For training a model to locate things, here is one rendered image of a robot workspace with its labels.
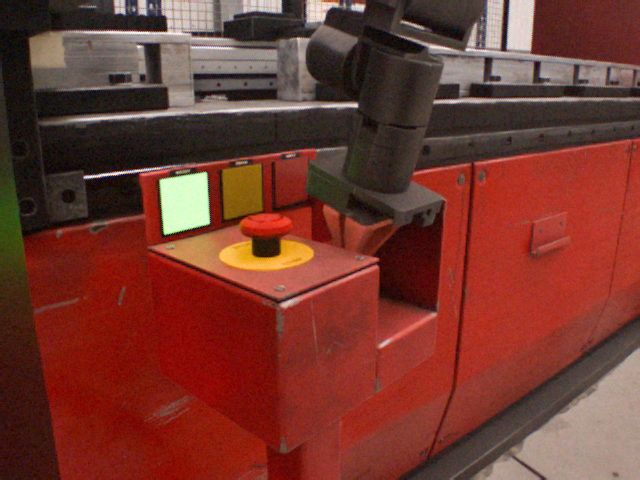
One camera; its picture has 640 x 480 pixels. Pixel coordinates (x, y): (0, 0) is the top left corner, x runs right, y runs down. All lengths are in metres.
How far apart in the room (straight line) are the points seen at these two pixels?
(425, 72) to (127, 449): 0.55
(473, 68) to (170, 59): 0.65
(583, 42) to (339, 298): 2.19
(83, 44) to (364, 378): 0.50
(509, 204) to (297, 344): 0.81
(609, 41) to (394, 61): 2.07
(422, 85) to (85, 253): 0.39
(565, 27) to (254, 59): 1.67
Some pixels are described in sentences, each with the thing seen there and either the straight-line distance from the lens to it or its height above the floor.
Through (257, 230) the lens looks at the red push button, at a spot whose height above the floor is 0.80.
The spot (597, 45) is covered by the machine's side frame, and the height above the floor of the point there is 1.06.
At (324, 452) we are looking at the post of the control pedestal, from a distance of 0.53.
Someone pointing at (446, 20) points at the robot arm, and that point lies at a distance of 0.42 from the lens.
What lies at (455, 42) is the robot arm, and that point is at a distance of 0.44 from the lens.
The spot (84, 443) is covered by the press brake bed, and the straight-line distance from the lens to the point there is 0.70.
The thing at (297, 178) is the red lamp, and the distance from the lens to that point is 0.54.
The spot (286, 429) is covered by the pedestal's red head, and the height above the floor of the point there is 0.68.
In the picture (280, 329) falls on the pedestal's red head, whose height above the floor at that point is 0.76.
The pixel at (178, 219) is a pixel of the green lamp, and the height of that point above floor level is 0.80.
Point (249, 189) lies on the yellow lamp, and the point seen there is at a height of 0.81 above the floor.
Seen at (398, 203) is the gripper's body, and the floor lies 0.82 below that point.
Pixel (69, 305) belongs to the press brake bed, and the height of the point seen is 0.68.
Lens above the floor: 0.91
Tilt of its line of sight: 17 degrees down
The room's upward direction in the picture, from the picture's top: straight up
